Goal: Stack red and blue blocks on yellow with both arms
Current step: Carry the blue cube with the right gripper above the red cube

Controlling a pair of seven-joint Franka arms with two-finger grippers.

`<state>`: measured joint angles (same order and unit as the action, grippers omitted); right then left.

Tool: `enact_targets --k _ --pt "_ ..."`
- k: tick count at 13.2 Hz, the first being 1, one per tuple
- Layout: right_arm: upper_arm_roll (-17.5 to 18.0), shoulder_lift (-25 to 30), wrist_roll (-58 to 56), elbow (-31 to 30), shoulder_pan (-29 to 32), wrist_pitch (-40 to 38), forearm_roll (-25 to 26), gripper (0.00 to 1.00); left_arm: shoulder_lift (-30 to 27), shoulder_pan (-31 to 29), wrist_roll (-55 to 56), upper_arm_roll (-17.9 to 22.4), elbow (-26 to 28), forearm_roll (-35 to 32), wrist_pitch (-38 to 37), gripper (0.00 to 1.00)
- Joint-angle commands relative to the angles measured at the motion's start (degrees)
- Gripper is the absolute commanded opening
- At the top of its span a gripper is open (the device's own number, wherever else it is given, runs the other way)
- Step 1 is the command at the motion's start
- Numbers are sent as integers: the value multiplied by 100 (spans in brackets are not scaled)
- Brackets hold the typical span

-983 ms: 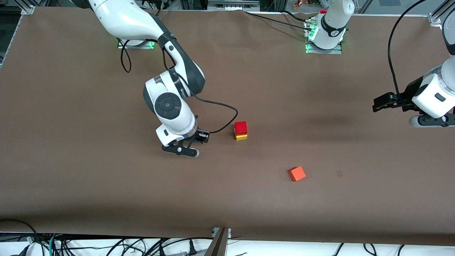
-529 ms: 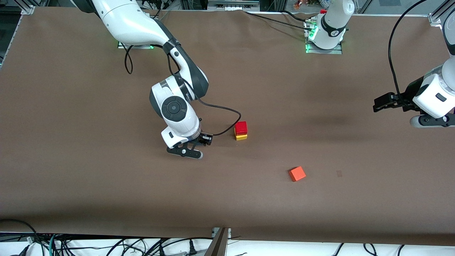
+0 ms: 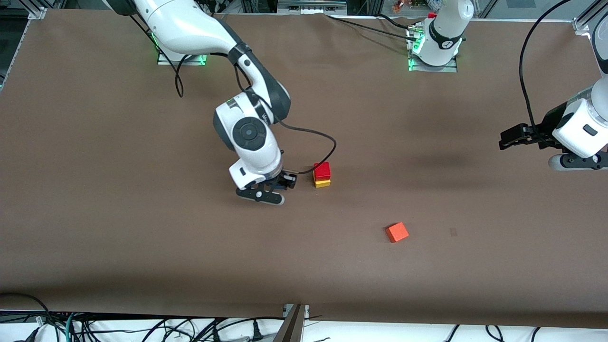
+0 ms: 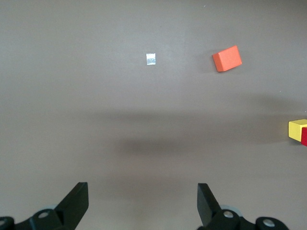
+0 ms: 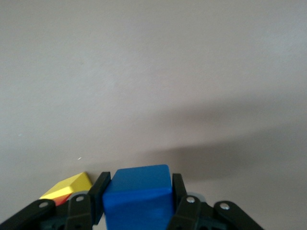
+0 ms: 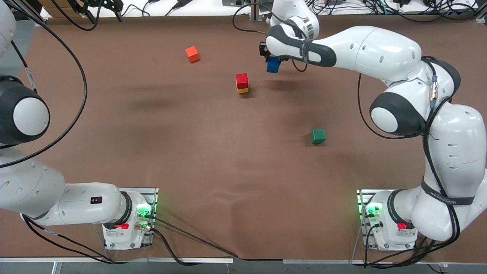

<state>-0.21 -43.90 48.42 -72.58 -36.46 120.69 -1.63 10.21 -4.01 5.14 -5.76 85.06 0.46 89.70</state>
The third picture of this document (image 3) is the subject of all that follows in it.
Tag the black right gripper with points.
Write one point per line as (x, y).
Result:
(286, 180)

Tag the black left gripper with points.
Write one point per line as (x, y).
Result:
(547, 126)

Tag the aluminium profile beam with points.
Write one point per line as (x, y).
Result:
(289, 327)

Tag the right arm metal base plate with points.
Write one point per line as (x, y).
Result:
(194, 61)

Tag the aluminium frame profile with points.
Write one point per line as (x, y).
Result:
(591, 10)
(38, 9)

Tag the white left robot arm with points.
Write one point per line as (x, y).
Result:
(444, 28)

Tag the orange wooden block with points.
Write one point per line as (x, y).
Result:
(397, 232)

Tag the brown paper table cover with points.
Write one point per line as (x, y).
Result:
(142, 247)

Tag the yellow wooden block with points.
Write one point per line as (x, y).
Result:
(322, 184)

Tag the red wooden block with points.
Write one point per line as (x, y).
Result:
(322, 170)

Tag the black power plug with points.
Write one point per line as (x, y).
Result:
(257, 331)

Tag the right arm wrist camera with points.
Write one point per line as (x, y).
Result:
(261, 195)

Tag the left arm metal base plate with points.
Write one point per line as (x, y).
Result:
(434, 69)

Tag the silver corner bracket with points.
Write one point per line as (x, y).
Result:
(582, 26)

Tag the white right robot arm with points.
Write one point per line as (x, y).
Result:
(190, 23)

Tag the white metal bracket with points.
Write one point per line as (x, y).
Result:
(305, 311)

